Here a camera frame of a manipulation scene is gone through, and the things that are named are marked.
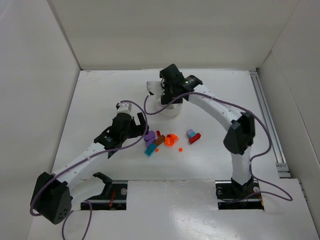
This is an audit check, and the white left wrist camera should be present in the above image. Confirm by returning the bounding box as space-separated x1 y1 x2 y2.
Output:
115 102 132 115

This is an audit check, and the white round divided container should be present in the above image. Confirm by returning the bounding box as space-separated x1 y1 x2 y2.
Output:
155 96 183 118

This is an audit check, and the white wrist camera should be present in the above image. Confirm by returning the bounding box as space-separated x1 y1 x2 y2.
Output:
146 81 164 96
115 102 132 115

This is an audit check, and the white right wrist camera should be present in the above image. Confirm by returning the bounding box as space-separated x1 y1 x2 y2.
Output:
146 81 164 96

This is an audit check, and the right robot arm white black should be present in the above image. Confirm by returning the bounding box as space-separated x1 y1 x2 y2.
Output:
159 64 256 194

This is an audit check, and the teal lego brick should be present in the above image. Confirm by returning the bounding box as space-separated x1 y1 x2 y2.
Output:
144 143 157 157

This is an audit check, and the aluminium rail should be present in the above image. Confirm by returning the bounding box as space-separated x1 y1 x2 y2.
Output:
249 70 292 179

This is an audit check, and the purple rounded lego piece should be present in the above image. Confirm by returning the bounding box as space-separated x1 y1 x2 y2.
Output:
143 130 156 148

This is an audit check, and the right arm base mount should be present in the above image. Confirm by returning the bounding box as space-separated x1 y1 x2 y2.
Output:
215 180 264 210

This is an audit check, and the orange round lego piece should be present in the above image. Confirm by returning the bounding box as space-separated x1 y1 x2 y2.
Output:
164 133 179 147

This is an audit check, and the brown lego plate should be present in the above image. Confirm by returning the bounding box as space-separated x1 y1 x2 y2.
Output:
154 135 166 146

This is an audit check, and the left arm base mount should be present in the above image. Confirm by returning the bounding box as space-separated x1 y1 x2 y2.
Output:
88 172 128 211

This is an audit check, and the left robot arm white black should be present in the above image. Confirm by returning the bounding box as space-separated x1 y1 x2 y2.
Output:
30 111 149 225

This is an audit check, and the red lego brick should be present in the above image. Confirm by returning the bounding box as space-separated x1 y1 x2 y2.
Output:
188 133 201 145

